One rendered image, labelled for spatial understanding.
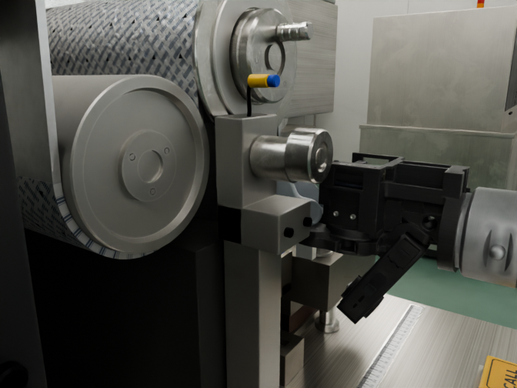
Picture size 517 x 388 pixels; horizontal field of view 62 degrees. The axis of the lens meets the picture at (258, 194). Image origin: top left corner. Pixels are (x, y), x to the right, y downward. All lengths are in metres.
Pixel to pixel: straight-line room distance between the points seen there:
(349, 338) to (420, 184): 0.29
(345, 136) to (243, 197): 4.94
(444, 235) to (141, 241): 0.23
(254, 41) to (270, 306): 0.22
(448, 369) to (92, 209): 0.45
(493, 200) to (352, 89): 4.86
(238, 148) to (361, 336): 0.37
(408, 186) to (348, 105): 4.85
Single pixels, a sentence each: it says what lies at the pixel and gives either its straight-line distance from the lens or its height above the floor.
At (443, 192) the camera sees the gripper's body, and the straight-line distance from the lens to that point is 0.37.
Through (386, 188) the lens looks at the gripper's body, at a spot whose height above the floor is 1.14.
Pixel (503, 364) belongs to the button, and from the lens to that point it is 0.58.
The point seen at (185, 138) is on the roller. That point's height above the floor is 1.19.
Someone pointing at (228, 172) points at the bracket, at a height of 1.16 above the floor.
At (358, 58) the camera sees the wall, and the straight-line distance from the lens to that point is 5.18.
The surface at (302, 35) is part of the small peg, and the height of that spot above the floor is 1.27.
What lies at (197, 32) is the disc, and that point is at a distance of 0.33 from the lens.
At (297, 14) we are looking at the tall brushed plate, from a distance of 1.13.
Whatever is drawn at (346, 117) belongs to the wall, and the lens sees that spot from 5.23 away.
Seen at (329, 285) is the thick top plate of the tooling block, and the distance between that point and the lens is 0.51.
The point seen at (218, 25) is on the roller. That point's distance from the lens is 0.34.
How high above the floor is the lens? 1.23
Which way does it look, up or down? 15 degrees down
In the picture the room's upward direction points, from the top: straight up
